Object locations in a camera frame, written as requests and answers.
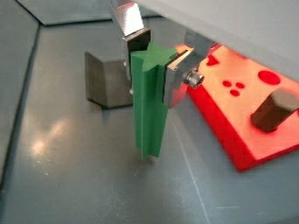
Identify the green star-shaped peg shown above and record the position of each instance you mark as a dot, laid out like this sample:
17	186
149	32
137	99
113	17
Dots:
148	69

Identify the black curved holder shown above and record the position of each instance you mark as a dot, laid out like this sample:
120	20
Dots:
108	85

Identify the red peg board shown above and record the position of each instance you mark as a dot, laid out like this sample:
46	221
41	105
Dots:
237	85

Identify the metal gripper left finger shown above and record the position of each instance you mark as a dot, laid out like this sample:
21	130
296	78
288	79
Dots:
136	34

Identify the dark blue hexagonal peg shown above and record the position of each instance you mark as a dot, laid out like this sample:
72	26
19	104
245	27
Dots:
276	109

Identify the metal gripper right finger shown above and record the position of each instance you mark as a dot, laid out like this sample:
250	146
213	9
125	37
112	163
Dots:
182	73

